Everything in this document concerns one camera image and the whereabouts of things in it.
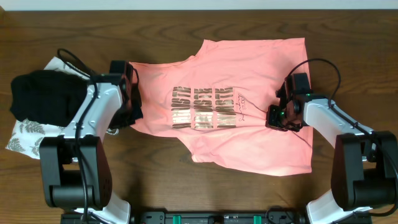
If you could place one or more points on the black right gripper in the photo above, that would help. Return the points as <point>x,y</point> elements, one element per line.
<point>272,123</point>

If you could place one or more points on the white fern-print drawstring bag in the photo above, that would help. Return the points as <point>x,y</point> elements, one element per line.
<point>25,137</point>

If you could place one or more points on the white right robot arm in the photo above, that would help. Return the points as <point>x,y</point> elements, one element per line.
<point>364,172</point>

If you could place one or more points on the pink cloth garment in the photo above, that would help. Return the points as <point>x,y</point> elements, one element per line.
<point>216,101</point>

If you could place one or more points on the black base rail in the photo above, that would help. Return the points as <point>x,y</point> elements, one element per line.
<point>276,215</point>

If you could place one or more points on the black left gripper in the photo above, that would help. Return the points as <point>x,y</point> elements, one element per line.
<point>137,114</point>

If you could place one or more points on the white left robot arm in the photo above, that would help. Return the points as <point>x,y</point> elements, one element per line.
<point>75,172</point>

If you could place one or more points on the black folded garment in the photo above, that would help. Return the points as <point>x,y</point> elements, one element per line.
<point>47,97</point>

